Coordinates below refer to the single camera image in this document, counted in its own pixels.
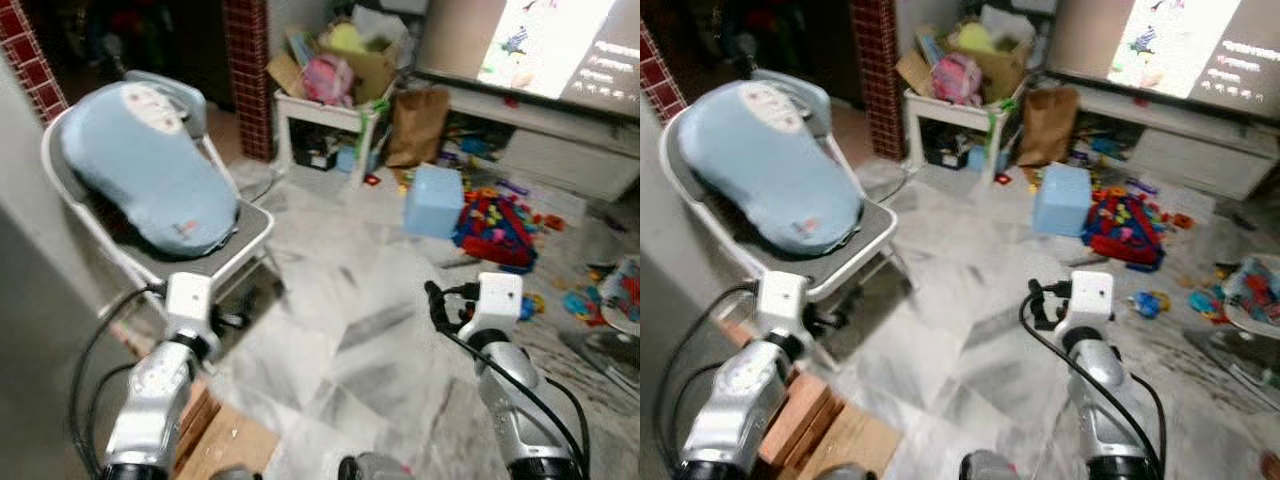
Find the brown paper bag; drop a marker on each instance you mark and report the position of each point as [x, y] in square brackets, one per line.
[1048, 125]
[418, 125]

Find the yellow green plush toy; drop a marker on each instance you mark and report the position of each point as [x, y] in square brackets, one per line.
[980, 38]
[350, 38]

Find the light blue pillow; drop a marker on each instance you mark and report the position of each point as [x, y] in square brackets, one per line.
[770, 170]
[150, 170]

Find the grey robot right leg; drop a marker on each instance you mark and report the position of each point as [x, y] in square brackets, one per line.
[995, 467]
[375, 468]

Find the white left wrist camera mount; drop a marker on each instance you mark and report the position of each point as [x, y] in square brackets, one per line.
[782, 300]
[188, 300]

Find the light blue plastic box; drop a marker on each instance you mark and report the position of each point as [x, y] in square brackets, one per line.
[435, 200]
[1062, 200]

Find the large colourful floor toy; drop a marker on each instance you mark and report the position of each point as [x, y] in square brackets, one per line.
[1250, 295]
[615, 295]

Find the printed cardboard box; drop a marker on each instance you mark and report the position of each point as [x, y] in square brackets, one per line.
[240, 445]
[855, 445]

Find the open cardboard toy box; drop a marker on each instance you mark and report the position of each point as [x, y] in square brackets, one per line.
[375, 70]
[1005, 70]

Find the pink backpack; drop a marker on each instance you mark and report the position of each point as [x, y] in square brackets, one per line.
[957, 78]
[327, 80]

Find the grey robot left leg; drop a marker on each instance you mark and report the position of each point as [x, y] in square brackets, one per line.
[238, 473]
[842, 472]

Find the white television stand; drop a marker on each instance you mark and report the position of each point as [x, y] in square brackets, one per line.
[560, 160]
[1190, 160]

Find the flat screen television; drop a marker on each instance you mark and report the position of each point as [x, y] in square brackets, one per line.
[540, 40]
[1170, 40]

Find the red brick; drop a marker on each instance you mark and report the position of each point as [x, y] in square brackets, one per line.
[198, 425]
[795, 415]

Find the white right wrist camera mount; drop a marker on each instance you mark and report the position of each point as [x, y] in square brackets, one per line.
[497, 298]
[1088, 297]

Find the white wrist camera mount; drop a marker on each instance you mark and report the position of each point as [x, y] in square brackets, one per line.
[1088, 297]
[782, 300]
[497, 298]
[188, 300]

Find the grey white folding chair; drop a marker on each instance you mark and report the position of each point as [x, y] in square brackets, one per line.
[250, 225]
[880, 225]

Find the small blue yellow toy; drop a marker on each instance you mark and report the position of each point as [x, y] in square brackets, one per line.
[532, 306]
[1150, 304]

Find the small white shelf table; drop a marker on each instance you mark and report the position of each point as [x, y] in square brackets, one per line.
[320, 110]
[950, 110]

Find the grey robot leg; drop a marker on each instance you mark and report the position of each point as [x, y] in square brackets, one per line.
[375, 468]
[238, 473]
[995, 467]
[842, 472]

